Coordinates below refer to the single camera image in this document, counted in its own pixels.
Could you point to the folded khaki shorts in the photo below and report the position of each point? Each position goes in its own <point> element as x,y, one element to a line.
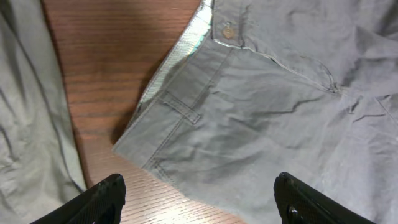
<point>40,165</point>

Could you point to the grey shorts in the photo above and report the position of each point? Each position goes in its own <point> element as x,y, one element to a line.
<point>255,88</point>

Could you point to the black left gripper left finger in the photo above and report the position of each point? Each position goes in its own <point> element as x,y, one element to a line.
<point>101,204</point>

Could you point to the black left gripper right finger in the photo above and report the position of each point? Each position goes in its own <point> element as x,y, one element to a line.
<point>299,203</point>

